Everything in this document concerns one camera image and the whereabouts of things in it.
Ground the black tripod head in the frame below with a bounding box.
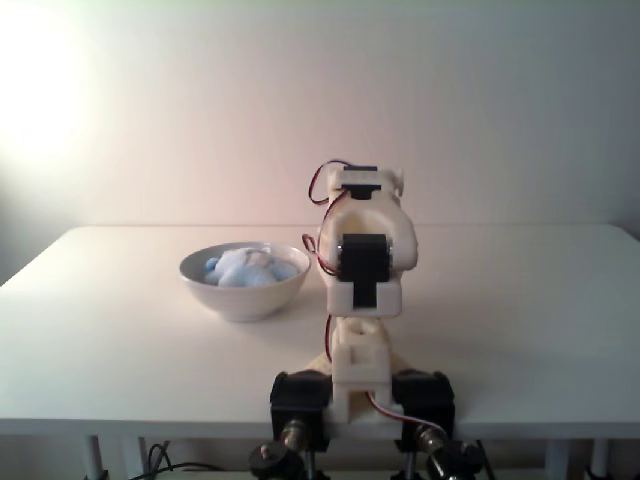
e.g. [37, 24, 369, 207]
[248, 440, 307, 480]

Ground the white table leg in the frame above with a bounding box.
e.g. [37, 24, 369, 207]
[82, 435, 109, 480]
[544, 439, 609, 480]

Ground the white ceramic bowl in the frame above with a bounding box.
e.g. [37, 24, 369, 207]
[178, 243, 312, 323]

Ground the black table clamp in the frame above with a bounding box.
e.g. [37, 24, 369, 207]
[392, 369, 456, 452]
[269, 369, 332, 454]

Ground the sky blue plush doll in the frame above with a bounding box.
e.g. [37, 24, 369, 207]
[202, 247, 299, 289]

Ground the red white black servo cable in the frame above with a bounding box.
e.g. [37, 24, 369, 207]
[301, 202, 339, 277]
[367, 392, 447, 441]

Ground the black floor cable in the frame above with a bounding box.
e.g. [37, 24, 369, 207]
[143, 442, 222, 477]

